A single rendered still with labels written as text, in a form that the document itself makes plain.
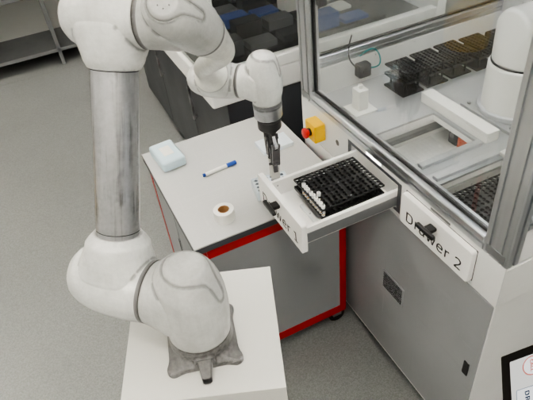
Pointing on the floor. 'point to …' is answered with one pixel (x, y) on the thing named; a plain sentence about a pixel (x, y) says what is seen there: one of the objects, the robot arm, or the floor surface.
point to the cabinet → (429, 311)
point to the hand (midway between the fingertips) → (274, 168)
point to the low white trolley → (251, 222)
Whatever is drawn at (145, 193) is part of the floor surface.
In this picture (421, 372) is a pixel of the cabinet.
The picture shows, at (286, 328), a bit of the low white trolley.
